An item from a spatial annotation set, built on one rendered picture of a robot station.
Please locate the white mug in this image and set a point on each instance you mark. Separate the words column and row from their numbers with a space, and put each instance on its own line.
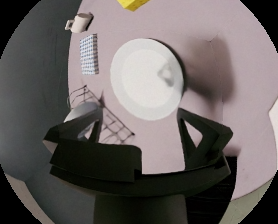
column 80, row 23

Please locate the blue and white checkered towel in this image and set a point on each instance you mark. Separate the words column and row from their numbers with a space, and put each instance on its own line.
column 88, row 53

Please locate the yellow sponge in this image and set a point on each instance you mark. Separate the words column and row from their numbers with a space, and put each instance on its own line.
column 132, row 5

